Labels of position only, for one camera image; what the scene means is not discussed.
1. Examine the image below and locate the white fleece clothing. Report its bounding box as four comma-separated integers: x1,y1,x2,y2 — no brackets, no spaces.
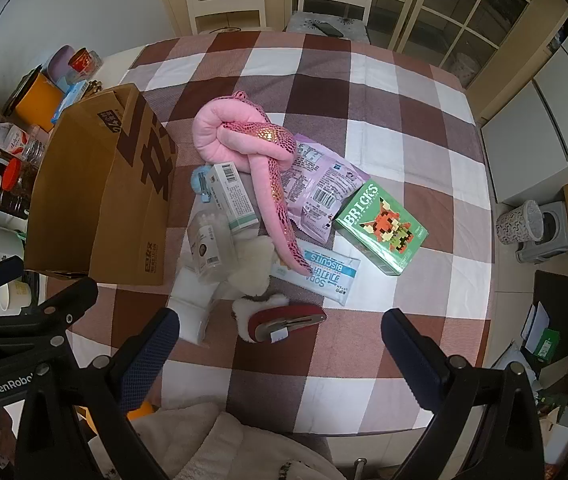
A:
89,402,335,480

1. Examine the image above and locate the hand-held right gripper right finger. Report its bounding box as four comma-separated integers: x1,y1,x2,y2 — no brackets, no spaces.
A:
381,308,547,480

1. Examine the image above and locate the white paper cup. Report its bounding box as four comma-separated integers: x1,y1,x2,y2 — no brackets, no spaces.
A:
0,280,35,313

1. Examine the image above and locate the light blue clip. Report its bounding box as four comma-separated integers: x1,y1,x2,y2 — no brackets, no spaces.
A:
191,165,215,203

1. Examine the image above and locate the clear cotton swab container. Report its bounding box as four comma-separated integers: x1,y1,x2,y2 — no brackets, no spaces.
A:
186,210,237,281

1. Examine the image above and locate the red lid jar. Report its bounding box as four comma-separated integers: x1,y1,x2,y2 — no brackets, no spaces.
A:
3,157,35,193

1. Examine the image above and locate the red oval tool metal clip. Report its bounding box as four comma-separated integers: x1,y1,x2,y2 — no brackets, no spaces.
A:
246,302,328,345

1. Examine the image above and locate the patterned trash can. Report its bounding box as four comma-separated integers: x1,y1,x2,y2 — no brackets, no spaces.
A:
495,200,542,246

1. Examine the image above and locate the green toy bricks box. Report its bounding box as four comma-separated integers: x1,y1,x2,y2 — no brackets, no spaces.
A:
334,180,428,276

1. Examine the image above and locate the orange container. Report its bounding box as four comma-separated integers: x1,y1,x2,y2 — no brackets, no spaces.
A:
14,72,62,133

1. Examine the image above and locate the purple snack bag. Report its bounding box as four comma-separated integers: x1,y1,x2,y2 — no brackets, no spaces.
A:
279,132,371,246

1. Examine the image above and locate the grey plastic stool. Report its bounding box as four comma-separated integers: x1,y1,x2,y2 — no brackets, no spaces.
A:
516,201,568,265

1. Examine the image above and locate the purple cup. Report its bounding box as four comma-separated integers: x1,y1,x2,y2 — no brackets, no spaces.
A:
46,45,76,83

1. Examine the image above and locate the glass door cabinet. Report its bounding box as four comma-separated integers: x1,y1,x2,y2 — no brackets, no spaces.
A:
371,0,568,121

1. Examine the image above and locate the small green box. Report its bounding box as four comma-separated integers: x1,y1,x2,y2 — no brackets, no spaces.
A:
534,327,562,361

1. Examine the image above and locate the pink plush snake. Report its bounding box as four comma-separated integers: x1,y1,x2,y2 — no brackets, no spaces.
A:
193,91,312,277

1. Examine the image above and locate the white lid jar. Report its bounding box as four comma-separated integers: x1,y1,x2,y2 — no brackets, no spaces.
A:
0,174,30,218

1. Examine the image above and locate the brown white checkered tablecloth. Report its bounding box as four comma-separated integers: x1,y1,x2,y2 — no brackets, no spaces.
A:
46,30,494,436

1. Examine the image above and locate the white teal medicine box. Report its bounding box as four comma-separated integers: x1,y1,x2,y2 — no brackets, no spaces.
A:
207,162,259,233

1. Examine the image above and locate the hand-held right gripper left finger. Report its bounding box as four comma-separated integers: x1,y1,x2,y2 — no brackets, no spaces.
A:
14,307,181,480

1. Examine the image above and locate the clear water bottle red label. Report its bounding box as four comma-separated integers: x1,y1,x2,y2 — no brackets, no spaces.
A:
0,120,40,153

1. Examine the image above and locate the white blue biscuit packet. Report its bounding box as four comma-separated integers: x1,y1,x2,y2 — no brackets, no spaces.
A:
271,240,362,307

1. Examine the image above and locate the white plush toy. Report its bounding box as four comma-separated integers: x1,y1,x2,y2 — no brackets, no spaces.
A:
221,235,289,345

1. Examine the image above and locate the brown cardboard box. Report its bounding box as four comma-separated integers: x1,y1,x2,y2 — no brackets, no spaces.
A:
24,84,179,287

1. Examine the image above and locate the white tissue packet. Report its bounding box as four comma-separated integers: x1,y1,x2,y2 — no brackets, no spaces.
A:
166,265,219,346

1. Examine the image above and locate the blue tissue pack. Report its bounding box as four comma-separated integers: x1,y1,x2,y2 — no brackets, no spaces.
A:
51,80,90,123

